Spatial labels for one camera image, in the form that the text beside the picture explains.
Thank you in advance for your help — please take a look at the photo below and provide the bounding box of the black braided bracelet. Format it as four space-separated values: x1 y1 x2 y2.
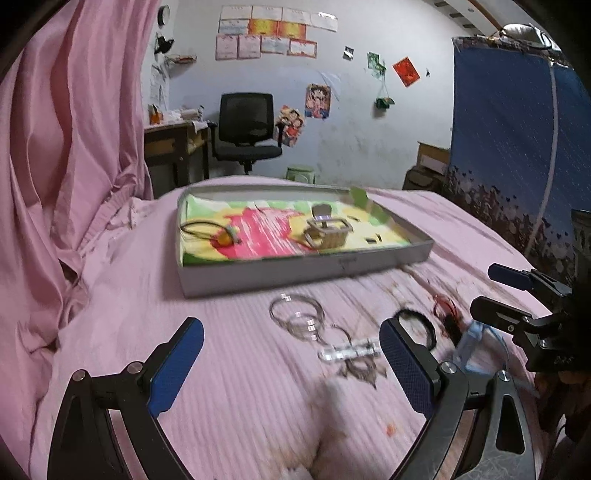
392 309 437 352

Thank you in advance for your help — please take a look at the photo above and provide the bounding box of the pink floral bedsheet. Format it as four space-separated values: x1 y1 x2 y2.
28 173 573 480

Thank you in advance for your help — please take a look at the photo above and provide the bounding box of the black office chair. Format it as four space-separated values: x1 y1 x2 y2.
210 92 283 175

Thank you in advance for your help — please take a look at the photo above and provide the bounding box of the beige hair claw clip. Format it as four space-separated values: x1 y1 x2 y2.
302 203 354 252

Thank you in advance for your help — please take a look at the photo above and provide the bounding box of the colourful printed paper liner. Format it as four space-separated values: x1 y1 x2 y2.
181 187 416 267

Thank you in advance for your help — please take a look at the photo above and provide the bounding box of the clear rhinestone hair clip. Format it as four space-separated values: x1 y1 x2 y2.
318 340 380 363

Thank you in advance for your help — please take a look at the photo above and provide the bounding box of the cartoon family wall poster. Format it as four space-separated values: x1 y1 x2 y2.
273 105 306 147

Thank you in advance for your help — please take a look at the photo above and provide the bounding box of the shallow white cardboard box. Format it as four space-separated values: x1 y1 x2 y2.
178 185 435 298

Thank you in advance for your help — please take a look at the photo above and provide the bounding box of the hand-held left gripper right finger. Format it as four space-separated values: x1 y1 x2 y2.
379 318 536 480

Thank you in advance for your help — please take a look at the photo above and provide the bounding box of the pale round object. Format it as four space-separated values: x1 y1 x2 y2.
499 22 555 51

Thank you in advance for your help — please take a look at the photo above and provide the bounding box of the dark wooden desk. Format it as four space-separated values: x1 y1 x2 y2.
144 121 212 197

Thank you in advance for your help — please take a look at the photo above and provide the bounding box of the light blue watch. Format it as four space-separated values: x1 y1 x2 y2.
455 320 509 374

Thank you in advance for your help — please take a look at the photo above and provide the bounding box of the pink curtain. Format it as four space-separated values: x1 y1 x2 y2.
0 0 155 370

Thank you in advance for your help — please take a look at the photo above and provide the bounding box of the red paper wall sheet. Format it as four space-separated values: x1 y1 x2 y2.
392 56 421 88

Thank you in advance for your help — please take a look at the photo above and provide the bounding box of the group of wall certificates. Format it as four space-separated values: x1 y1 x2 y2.
215 4 340 61

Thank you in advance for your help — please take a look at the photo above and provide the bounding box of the red string bracelet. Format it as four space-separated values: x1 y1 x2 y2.
431 295 462 334

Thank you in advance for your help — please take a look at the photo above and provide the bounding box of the cartoon fighter wall poster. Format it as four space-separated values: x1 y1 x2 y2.
305 83 332 120

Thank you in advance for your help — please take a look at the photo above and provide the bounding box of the stack of desk papers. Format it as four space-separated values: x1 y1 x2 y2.
164 107 205 124

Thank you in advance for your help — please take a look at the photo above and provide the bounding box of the green plastic stool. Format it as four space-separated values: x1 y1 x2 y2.
286 165 317 184

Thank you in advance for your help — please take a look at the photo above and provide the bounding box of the open cardboard box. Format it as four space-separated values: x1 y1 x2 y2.
418 141 451 169

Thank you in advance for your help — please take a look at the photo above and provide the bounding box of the hair tie with bead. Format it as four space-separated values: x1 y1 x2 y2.
180 220 242 248

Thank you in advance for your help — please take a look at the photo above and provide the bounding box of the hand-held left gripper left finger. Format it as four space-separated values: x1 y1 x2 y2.
46 318 205 480

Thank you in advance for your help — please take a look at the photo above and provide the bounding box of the blue starry wardrobe cloth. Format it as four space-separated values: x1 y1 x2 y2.
441 34 591 278

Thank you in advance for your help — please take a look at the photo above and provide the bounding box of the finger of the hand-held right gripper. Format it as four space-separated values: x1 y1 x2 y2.
470 296 555 346
488 263 573 303

